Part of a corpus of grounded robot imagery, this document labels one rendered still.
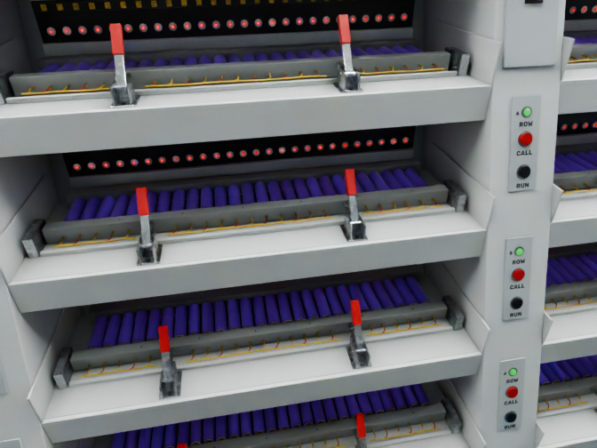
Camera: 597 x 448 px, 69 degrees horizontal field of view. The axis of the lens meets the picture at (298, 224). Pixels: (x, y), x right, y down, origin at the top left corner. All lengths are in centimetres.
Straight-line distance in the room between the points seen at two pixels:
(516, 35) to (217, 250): 46
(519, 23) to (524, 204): 23
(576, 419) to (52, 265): 85
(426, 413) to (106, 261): 56
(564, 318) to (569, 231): 16
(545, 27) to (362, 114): 25
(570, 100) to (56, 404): 79
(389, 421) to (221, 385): 30
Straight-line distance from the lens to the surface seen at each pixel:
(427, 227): 62
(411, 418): 81
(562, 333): 80
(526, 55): 64
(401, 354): 68
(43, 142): 57
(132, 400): 66
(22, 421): 69
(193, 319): 71
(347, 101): 55
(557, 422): 92
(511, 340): 73
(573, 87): 69
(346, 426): 78
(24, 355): 65
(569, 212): 74
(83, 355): 71
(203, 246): 58
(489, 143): 63
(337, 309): 70
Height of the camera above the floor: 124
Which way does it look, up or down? 14 degrees down
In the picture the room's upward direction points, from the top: 4 degrees counter-clockwise
